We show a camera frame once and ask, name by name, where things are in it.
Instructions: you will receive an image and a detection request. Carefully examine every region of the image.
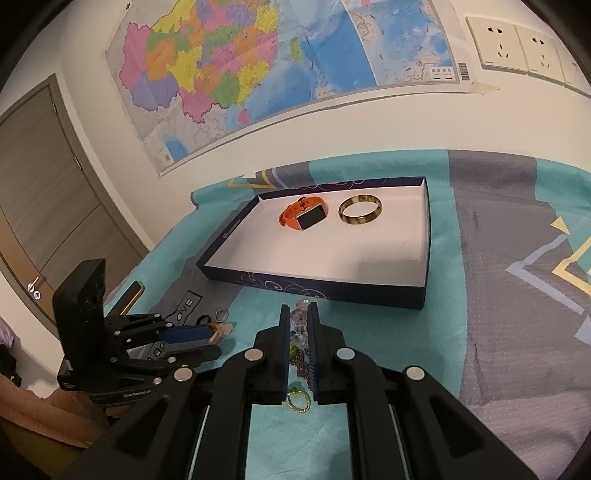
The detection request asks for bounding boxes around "clear crystal bead bracelet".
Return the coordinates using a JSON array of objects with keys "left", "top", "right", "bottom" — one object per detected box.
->
[{"left": 288, "top": 298, "right": 315, "bottom": 357}]

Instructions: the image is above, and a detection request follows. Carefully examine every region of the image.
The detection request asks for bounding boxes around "teal and grey patterned blanket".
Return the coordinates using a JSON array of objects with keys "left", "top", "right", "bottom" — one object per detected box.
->
[{"left": 99, "top": 148, "right": 591, "bottom": 480}]

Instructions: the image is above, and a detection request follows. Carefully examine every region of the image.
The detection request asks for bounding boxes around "navy box with white inside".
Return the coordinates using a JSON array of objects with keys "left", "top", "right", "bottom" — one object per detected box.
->
[{"left": 196, "top": 175, "right": 433, "bottom": 310}]

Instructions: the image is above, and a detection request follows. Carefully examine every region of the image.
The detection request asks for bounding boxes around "gold ring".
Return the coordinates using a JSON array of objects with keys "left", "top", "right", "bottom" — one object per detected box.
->
[{"left": 283, "top": 388, "right": 311, "bottom": 413}]

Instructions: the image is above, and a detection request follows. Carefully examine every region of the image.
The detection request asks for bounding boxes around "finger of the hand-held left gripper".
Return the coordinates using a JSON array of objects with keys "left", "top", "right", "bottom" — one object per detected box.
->
[
  {"left": 106, "top": 313, "right": 214, "bottom": 346},
  {"left": 113, "top": 342, "right": 223, "bottom": 371}
]

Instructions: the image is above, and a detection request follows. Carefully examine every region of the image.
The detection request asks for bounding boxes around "orange smartwatch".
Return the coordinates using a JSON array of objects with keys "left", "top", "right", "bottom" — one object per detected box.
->
[{"left": 278, "top": 196, "right": 330, "bottom": 231}]

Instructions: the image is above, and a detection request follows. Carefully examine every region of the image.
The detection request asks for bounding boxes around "white wall socket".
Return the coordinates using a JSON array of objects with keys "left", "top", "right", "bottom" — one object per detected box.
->
[
  {"left": 515, "top": 25, "right": 567, "bottom": 85},
  {"left": 556, "top": 45, "right": 591, "bottom": 99},
  {"left": 465, "top": 16, "right": 528, "bottom": 73}
]

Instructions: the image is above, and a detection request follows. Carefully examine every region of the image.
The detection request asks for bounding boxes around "smartphone with gold edge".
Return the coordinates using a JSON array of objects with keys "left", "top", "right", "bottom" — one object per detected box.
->
[{"left": 103, "top": 280, "right": 145, "bottom": 320}]

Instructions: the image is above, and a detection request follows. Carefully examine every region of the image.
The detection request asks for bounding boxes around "pink stone jewelry piece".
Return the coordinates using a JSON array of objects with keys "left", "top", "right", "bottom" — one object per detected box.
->
[{"left": 209, "top": 322, "right": 236, "bottom": 345}]

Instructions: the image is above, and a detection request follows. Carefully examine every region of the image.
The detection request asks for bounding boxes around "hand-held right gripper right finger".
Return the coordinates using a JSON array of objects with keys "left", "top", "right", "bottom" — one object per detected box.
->
[{"left": 308, "top": 302, "right": 541, "bottom": 480}]

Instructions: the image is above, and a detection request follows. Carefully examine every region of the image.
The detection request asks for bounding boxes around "mottled green-brown bangle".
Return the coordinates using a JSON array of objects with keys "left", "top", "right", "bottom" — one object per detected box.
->
[{"left": 338, "top": 194, "right": 383, "bottom": 227}]

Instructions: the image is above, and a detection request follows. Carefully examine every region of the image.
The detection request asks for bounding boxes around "dark red bead bracelet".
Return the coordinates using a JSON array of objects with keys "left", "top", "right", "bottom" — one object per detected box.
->
[{"left": 289, "top": 346, "right": 315, "bottom": 394}]

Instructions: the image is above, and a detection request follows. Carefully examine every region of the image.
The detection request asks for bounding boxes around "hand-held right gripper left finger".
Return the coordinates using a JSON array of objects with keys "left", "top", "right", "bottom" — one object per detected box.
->
[{"left": 55, "top": 304, "right": 293, "bottom": 480}]

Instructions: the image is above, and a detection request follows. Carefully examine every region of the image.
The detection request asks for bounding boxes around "person's left forearm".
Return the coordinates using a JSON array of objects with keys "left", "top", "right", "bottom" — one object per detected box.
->
[{"left": 0, "top": 374, "right": 108, "bottom": 450}]

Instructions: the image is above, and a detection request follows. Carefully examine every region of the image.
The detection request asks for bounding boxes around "colourful wall map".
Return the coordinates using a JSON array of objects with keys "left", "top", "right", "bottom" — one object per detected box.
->
[{"left": 105, "top": 0, "right": 472, "bottom": 179}]

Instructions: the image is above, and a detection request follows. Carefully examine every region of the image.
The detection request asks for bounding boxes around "grey-brown door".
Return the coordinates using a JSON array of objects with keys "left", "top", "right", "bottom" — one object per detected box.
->
[{"left": 0, "top": 74, "right": 154, "bottom": 334}]

